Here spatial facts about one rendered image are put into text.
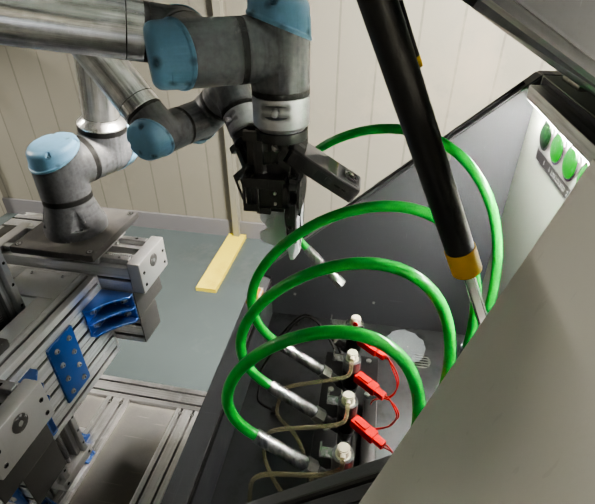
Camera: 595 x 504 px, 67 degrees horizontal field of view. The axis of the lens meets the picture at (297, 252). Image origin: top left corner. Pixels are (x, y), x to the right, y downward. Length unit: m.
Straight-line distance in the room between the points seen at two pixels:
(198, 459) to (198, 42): 0.61
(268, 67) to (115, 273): 0.78
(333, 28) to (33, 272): 1.86
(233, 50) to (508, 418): 0.45
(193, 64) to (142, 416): 1.48
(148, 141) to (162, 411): 1.20
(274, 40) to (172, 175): 2.57
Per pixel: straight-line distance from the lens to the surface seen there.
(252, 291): 0.64
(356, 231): 1.02
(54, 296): 1.21
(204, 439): 0.82
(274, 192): 0.63
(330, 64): 2.58
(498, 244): 0.69
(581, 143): 0.66
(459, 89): 2.60
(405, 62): 0.24
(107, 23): 0.66
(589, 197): 0.24
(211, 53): 0.54
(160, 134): 0.86
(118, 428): 1.84
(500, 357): 0.26
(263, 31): 0.56
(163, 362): 2.29
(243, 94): 0.89
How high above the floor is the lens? 1.62
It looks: 34 degrees down
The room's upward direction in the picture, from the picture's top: straight up
